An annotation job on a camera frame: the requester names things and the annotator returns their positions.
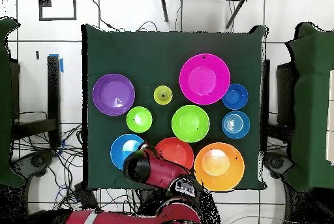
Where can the bright blue plastic bowl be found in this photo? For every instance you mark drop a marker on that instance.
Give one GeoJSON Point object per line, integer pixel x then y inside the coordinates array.
{"type": "Point", "coordinates": [118, 153]}

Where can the dark green table cloth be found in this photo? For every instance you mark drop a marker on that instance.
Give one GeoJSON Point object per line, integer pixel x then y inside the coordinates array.
{"type": "Point", "coordinates": [146, 59]}

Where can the small green ribbed bowl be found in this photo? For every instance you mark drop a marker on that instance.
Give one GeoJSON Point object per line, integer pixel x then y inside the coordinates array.
{"type": "Point", "coordinates": [139, 119]}

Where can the black table frame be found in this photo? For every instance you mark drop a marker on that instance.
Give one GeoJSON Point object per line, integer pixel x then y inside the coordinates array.
{"type": "Point", "coordinates": [53, 98]}

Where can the large green plastic bowl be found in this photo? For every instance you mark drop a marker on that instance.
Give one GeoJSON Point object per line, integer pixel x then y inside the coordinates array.
{"type": "Point", "coordinates": [190, 124]}

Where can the pink plastic bowl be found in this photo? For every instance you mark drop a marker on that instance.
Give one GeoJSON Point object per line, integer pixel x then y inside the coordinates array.
{"type": "Point", "coordinates": [204, 79]}

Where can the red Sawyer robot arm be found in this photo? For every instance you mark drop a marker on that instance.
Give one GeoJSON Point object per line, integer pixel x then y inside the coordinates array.
{"type": "Point", "coordinates": [161, 171]}

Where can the black pedestal foot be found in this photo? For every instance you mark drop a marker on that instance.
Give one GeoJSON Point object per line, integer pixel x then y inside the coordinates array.
{"type": "Point", "coordinates": [36, 160]}
{"type": "Point", "coordinates": [278, 161]}

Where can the purple plastic bowl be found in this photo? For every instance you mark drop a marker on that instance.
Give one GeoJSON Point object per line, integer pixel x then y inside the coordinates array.
{"type": "Point", "coordinates": [113, 94]}

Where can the grey square frame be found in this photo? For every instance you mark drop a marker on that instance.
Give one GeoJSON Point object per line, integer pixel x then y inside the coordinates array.
{"type": "Point", "coordinates": [57, 18]}

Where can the red plastic bowl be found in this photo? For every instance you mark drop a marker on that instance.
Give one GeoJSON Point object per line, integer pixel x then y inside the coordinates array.
{"type": "Point", "coordinates": [177, 150]}

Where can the translucent teal plastic bowl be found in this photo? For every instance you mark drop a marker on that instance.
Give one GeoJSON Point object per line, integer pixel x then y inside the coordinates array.
{"type": "Point", "coordinates": [236, 124]}

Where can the small dark blue bowl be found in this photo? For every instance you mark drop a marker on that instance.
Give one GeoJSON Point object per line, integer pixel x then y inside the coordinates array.
{"type": "Point", "coordinates": [235, 96]}

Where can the white box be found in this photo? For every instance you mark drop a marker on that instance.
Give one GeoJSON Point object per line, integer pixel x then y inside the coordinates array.
{"type": "Point", "coordinates": [330, 130]}

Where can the green cloth side table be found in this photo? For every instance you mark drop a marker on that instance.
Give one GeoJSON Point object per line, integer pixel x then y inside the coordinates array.
{"type": "Point", "coordinates": [5, 103]}
{"type": "Point", "coordinates": [313, 103]}

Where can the black power box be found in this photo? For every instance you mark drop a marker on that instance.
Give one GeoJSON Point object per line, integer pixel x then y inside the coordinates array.
{"type": "Point", "coordinates": [86, 195]}

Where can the yellow plastic cup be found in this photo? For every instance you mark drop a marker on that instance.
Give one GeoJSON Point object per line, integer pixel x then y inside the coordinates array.
{"type": "Point", "coordinates": [159, 98]}

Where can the orange plastic bowl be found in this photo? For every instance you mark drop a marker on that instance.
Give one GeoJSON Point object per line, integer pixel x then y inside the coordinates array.
{"type": "Point", "coordinates": [221, 171]}

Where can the blue tape strip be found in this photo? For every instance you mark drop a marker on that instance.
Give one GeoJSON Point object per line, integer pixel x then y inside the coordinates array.
{"type": "Point", "coordinates": [61, 65]}

